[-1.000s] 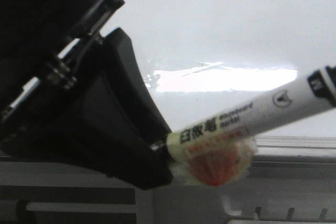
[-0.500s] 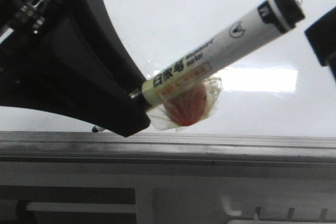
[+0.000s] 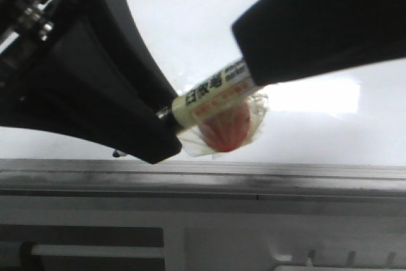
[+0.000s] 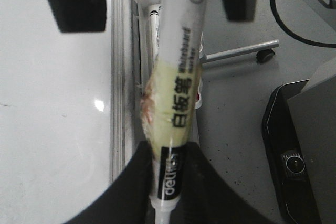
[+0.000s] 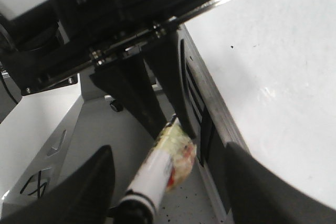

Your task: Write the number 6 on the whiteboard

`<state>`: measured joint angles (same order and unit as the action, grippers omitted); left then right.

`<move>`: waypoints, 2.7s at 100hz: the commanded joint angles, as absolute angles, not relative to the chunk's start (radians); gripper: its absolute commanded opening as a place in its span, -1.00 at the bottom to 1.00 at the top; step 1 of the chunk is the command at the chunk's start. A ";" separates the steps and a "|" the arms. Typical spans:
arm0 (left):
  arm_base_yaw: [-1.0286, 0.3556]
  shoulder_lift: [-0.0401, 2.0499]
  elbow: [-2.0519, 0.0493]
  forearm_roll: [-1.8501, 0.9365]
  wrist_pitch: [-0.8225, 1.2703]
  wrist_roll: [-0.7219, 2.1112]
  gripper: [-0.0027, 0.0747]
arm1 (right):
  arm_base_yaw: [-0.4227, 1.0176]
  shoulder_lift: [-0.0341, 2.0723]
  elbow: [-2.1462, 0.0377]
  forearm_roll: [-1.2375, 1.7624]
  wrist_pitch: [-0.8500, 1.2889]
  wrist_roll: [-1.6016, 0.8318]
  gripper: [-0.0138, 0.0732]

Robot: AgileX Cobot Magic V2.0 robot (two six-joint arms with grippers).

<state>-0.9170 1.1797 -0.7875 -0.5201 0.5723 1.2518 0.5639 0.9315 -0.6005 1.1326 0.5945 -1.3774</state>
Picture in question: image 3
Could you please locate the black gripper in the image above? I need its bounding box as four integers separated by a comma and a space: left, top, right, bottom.
0, 0, 105, 88

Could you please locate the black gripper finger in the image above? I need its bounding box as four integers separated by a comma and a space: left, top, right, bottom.
1, 0, 182, 164
232, 0, 405, 86

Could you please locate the white black whiteboard marker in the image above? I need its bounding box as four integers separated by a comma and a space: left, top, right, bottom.
157, 59, 260, 133

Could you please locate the orange magnet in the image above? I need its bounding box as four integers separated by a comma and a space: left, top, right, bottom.
178, 93, 268, 157

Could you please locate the white whiteboard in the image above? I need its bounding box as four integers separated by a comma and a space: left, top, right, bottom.
0, 0, 406, 168

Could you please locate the grey aluminium whiteboard tray rail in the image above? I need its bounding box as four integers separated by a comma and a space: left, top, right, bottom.
1, 159, 405, 199

